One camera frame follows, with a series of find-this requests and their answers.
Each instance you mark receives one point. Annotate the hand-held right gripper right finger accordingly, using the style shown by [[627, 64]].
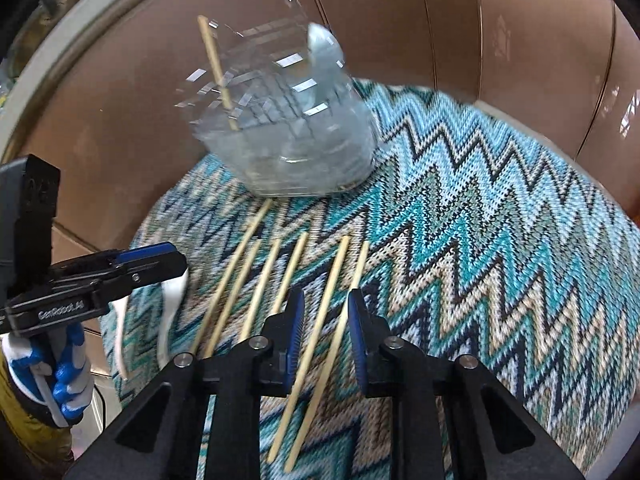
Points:
[[357, 335]]

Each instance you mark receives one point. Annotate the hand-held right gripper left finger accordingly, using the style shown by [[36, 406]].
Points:
[[295, 330]]

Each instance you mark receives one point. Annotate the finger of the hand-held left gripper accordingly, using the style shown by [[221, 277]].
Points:
[[160, 270], [145, 252]]

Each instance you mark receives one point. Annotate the wooden chopstick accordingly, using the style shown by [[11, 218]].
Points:
[[235, 270], [330, 355], [215, 67], [235, 295], [325, 305], [260, 290], [292, 270]]

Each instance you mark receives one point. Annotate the clear utensil holder with rack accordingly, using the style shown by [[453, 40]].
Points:
[[300, 135]]

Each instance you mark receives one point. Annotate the person's left forearm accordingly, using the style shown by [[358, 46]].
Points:
[[25, 445]]

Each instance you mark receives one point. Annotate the person's left hand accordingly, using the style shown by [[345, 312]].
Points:
[[70, 380]]

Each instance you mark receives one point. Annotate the zigzag woven mat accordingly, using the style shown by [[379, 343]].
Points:
[[450, 260]]

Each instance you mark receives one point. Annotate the white stone countertop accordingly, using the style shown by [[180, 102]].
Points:
[[60, 52]]

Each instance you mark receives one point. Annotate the narrow brown cabinet door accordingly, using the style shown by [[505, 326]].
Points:
[[457, 25]]

